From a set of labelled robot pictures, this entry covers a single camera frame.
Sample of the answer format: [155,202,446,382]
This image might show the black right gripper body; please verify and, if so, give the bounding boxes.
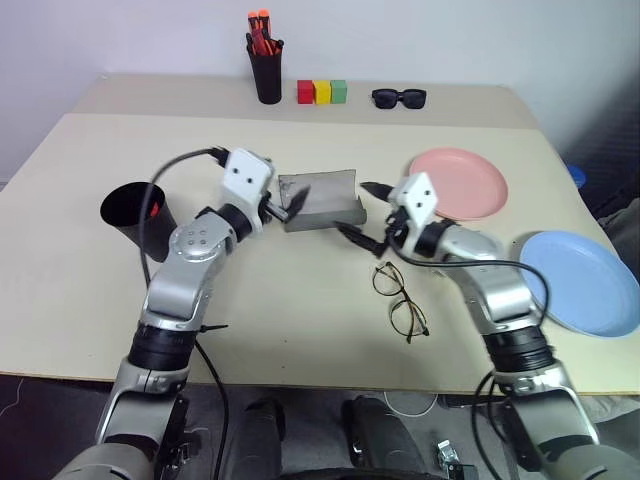
[383,208,415,255]

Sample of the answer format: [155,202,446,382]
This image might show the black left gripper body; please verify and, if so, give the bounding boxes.
[257,188,279,224]

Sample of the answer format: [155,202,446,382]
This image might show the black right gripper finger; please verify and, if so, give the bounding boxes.
[335,222,389,259]
[360,181,398,203]

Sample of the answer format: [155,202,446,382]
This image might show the grey glasses case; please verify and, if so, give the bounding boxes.
[277,168,369,234]

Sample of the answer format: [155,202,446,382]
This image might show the tall black pen cup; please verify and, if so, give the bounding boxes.
[246,45,286,106]

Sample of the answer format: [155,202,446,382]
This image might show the wide black cup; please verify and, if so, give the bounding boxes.
[99,181,177,264]

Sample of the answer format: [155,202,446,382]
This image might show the thin-framed round eyeglasses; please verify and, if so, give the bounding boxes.
[371,263,431,344]

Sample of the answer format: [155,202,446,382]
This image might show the pink plate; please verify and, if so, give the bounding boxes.
[408,147,510,222]

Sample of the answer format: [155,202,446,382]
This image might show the black sunglasses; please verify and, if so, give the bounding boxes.
[371,88,428,111]

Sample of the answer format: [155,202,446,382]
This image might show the blue plate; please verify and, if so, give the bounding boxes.
[518,229,640,339]

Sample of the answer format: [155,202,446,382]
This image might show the dark rounded shape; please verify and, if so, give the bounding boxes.
[341,394,441,480]
[219,396,287,480]

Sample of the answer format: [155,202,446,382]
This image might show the dark textured fabric object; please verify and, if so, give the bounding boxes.
[553,69,640,224]

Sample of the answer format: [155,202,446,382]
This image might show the grey cloth bundle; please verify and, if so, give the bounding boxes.
[599,198,640,284]

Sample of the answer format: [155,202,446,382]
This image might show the small metal clamp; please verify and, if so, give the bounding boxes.
[432,438,479,480]

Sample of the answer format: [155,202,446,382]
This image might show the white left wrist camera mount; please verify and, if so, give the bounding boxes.
[220,147,277,232]

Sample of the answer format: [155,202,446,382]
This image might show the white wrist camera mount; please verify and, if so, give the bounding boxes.
[388,171,439,257]
[220,147,277,232]

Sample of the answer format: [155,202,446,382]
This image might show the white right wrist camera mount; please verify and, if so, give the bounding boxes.
[388,171,439,257]

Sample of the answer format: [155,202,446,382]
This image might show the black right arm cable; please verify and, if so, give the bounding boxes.
[383,234,557,480]

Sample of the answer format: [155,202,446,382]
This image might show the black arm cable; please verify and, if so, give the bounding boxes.
[383,234,557,480]
[140,144,232,480]

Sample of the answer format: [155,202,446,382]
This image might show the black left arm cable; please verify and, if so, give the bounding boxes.
[140,144,232,480]

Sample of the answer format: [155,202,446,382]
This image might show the thin white floor cable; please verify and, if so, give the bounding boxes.
[0,377,34,419]

